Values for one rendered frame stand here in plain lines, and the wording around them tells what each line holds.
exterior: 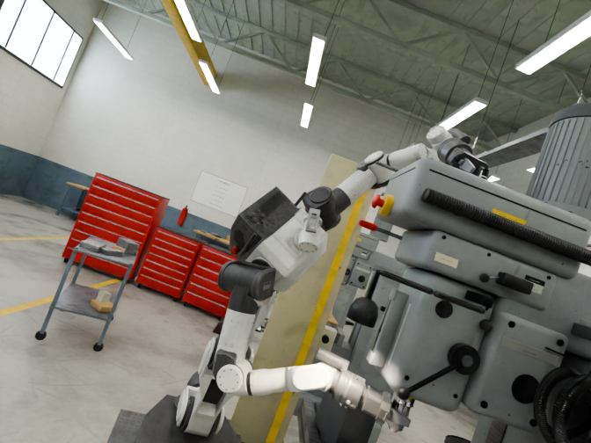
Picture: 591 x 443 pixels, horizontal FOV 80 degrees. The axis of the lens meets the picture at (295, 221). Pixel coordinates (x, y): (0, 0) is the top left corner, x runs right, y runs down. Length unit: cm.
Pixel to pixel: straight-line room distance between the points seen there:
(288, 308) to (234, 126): 825
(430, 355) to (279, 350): 195
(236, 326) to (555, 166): 101
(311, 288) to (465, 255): 189
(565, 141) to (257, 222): 92
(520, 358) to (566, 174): 50
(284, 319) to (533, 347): 197
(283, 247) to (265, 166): 902
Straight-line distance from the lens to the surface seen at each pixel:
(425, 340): 98
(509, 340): 105
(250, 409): 300
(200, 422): 180
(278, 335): 280
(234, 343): 112
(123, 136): 1123
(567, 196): 117
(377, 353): 104
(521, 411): 112
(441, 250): 94
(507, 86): 768
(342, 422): 143
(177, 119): 1088
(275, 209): 123
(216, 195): 1019
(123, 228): 603
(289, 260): 117
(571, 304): 114
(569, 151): 122
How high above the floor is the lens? 158
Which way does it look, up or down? 3 degrees up
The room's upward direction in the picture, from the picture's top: 21 degrees clockwise
